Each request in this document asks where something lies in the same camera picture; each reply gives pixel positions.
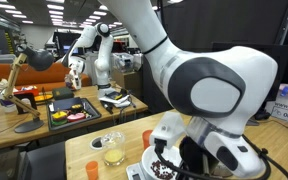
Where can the orange sofa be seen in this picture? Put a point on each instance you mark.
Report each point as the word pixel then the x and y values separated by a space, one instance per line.
pixel 50 75

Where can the dark grey chair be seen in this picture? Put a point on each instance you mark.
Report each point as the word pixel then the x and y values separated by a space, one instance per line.
pixel 44 163

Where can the yellow green toy food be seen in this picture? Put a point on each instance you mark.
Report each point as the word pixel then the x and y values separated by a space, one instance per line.
pixel 60 116

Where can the white papers at robot base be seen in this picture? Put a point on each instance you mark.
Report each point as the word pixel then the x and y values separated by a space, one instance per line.
pixel 117 100

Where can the brown cardboard box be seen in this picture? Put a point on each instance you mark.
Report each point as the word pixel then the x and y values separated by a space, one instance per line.
pixel 127 81

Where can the black arch stand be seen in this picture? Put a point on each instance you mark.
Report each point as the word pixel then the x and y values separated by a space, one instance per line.
pixel 33 100

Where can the white printed box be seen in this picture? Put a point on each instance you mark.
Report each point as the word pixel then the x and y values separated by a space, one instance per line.
pixel 287 106

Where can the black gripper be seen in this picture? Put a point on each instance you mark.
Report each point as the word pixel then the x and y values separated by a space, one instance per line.
pixel 194 156

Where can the silver digital kitchen scale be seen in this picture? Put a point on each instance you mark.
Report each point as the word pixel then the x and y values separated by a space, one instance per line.
pixel 134 171

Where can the large orange plastic cup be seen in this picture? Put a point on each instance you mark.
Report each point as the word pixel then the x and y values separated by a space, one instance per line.
pixel 146 138

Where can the orange bowl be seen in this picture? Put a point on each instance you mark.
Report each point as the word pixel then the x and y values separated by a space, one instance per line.
pixel 43 98

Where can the pile of red beans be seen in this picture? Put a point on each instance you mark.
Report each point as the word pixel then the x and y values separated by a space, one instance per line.
pixel 160 170

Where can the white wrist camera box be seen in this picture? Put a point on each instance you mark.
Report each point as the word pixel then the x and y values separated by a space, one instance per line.
pixel 167 128

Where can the dark toy food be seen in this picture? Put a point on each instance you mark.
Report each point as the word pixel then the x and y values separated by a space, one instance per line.
pixel 76 108

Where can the small orange plastic cup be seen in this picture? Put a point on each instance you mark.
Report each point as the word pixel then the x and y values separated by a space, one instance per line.
pixel 92 170

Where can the white bowl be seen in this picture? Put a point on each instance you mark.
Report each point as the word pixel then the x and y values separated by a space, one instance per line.
pixel 147 160

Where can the dark green box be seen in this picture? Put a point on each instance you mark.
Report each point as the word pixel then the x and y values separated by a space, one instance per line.
pixel 63 93

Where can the black tray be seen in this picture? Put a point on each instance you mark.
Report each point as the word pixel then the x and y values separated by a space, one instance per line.
pixel 90 111

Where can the clear plastic box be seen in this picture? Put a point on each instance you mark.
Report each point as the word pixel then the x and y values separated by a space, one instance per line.
pixel 123 61

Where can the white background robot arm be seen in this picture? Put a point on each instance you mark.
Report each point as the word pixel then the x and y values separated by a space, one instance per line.
pixel 102 66

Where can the wooden desk lamp black head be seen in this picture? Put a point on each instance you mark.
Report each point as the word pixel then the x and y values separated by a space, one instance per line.
pixel 29 126

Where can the clear glass jar lid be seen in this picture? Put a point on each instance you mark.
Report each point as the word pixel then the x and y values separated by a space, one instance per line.
pixel 112 136

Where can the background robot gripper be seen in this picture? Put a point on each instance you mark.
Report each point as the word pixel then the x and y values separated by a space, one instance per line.
pixel 74 76

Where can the pink toy food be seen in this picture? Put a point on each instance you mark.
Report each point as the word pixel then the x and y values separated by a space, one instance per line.
pixel 75 117

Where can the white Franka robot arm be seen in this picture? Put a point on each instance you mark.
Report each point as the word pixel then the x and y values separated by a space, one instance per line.
pixel 217 66

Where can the clear glass jar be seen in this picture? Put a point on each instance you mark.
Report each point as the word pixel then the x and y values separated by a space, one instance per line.
pixel 113 156

